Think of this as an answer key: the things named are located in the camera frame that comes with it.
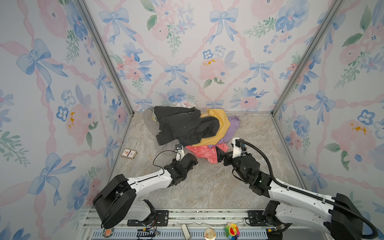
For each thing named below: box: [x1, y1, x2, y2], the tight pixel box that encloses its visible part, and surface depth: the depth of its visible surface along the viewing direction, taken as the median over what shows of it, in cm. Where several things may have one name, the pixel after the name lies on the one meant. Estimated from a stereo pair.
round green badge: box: [102, 227, 114, 238], surface depth 72 cm
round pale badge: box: [204, 227, 217, 240], surface depth 71 cm
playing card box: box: [120, 148, 138, 160], surface depth 97 cm
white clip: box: [181, 224, 192, 240], surface depth 70 cm
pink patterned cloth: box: [185, 143, 230, 164], surface depth 97 cm
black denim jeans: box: [154, 106, 220, 147], surface depth 96 cm
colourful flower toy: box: [225, 222, 241, 240], surface depth 71 cm
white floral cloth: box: [175, 102, 194, 109], surface depth 119 cm
